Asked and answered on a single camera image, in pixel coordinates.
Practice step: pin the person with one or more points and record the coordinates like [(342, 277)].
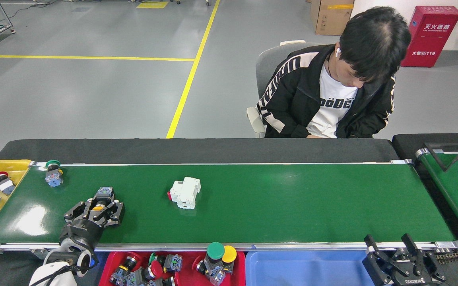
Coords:
[(292, 99)]

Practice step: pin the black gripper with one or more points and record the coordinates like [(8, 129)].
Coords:
[(82, 234), (412, 280)]

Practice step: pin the red fire extinguisher box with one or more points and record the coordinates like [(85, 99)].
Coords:
[(431, 35)]

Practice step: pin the red plastic tray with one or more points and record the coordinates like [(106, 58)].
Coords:
[(189, 258)]

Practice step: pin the green push button switch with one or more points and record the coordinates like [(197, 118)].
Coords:
[(172, 263), (54, 177), (215, 251)]

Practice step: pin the yellow push button switch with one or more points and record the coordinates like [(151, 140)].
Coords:
[(229, 254), (105, 194)]

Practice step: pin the person's right hand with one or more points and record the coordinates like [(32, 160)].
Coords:
[(316, 136)]

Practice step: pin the white earbud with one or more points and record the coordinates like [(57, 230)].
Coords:
[(338, 51)]

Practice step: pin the long green conveyor belt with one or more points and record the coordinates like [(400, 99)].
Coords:
[(292, 202)]

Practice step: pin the white circuit breaker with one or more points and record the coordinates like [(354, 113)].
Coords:
[(185, 192)]

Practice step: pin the brown cardboard box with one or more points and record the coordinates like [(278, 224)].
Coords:
[(330, 18)]

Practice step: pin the blue plastic tray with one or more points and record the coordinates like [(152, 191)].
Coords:
[(304, 270)]

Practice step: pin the grey office chair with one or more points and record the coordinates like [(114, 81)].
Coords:
[(266, 63)]

